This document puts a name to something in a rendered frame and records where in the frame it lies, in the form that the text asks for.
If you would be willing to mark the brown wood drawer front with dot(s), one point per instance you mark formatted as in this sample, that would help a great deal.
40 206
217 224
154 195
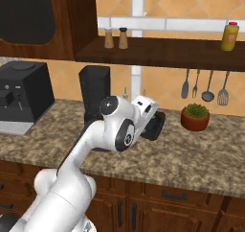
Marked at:
14 197
197 196

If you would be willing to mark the green plant in brown pot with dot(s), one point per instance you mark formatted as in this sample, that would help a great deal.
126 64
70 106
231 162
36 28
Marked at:
195 119

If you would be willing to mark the yellow bottle with red cap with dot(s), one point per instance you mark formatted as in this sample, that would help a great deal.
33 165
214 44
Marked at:
229 37

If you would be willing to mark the grey hanging slotted spatula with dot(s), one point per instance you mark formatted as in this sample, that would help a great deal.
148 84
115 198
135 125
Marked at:
223 97

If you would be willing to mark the grey hanging ladle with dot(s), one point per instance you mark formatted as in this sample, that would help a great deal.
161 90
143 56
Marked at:
208 96

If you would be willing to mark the dark wood shelf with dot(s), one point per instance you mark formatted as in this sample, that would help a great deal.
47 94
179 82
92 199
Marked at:
166 53

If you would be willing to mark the brown wood cupboard door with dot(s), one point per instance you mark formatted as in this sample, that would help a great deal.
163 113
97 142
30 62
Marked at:
106 207
234 215
169 218

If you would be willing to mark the black coffee machine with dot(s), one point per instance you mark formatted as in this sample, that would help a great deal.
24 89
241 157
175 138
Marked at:
24 95

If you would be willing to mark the grey hanging fork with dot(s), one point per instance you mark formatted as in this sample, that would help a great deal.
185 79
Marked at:
195 88

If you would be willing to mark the black top wooden shaker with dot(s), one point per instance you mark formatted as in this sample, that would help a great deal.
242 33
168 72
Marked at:
123 39

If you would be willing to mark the white top wooden shaker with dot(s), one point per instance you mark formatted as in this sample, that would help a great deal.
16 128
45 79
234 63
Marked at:
108 39

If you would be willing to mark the grey hanging spoon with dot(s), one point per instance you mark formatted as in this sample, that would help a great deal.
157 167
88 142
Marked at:
185 90

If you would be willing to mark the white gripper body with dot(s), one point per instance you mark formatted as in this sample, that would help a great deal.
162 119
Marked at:
147 116

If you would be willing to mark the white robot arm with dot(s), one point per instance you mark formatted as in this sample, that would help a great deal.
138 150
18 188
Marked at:
68 184

